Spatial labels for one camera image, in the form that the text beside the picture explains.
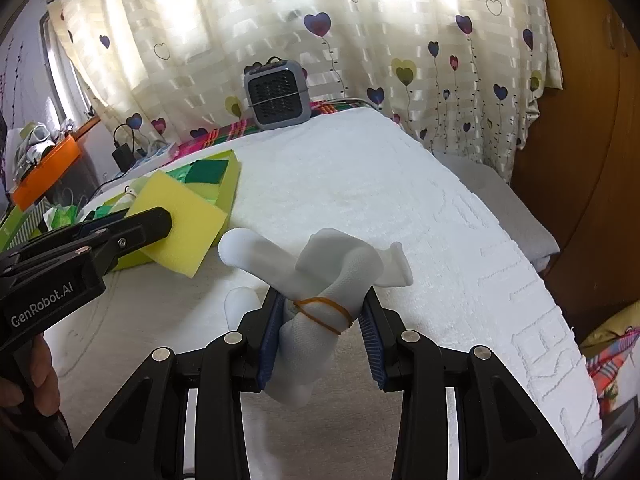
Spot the lime box with chevron lid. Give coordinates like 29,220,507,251
0,197,53,256

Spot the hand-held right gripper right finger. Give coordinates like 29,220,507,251
360,287,583,480

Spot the heart print curtain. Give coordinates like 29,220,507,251
47,0,561,186

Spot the orange bin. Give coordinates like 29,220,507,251
10,137,82,211

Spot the black charger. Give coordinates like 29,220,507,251
111,122,146,171

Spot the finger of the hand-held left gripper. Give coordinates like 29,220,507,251
0,210,128,266
15,206,174,281

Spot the grey space heater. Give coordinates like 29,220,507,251
243,57,312,132

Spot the plain white socks bundle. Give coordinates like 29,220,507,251
218,227,415,407

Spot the plaid pillow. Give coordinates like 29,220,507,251
580,300,640,421

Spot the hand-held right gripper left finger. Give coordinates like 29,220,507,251
57,287,288,480

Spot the wooden wardrobe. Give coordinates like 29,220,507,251
510,0,640,351

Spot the person's left hand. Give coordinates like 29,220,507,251
0,337,62,426

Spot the lime green shallow box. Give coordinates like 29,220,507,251
85,149,242,272

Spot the green plastic bag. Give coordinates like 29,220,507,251
42,202,88,233

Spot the white terry towel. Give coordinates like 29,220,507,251
45,107,606,480

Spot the yellow green sponge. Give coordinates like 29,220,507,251
182,159,231,196
125,170,230,278

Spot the white power strip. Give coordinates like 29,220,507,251
132,142,181,166

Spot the white plastic bag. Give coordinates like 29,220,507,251
12,120,76,161

